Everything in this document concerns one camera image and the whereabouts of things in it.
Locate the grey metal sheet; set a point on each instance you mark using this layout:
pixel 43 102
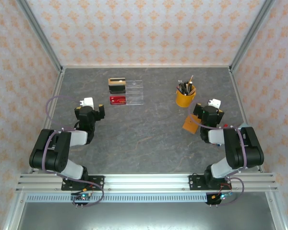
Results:
pixel 146 215

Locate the yellow pencil cup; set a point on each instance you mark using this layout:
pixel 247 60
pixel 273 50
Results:
pixel 183 100

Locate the aluminium side rail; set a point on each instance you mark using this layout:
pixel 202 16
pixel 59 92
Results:
pixel 236 88
pixel 56 88

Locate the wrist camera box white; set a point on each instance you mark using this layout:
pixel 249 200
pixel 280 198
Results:
pixel 214 103
pixel 87 101

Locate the pale grey small block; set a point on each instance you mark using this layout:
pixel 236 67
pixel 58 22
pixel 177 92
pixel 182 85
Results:
pixel 244 125

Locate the flat wooden stick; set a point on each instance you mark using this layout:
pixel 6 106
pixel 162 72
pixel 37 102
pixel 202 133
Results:
pixel 192 91

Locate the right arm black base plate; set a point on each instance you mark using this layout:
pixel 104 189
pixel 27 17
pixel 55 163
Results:
pixel 194 183

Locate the black pen white tip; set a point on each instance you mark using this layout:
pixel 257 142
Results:
pixel 179 81

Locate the small green circuit board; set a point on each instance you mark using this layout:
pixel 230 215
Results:
pixel 82 197
pixel 222 197

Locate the orange pencil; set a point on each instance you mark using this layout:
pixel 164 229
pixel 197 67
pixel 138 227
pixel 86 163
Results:
pixel 191 80

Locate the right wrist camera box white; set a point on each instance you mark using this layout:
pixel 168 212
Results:
pixel 214 103

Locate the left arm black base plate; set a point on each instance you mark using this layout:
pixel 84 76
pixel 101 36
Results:
pixel 97 183

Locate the orange leather card holder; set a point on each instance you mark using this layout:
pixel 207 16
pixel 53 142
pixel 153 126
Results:
pixel 189 125

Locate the aluminium mounting rail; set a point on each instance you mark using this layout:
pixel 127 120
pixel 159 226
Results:
pixel 146 183

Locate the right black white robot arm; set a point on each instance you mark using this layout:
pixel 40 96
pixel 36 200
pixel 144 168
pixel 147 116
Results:
pixel 244 153

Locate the thin pale edge rail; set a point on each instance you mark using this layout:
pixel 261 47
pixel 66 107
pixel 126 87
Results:
pixel 146 65

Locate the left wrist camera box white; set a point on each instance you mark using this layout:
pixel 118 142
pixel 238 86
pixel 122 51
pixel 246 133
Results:
pixel 87 101

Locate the aluminium frame post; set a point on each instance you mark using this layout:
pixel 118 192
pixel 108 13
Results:
pixel 252 33
pixel 276 213
pixel 38 33
pixel 14 213

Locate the red VIP card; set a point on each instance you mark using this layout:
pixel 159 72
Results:
pixel 117 100

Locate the clear acrylic card organizer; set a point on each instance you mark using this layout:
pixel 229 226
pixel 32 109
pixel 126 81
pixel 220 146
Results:
pixel 134 93

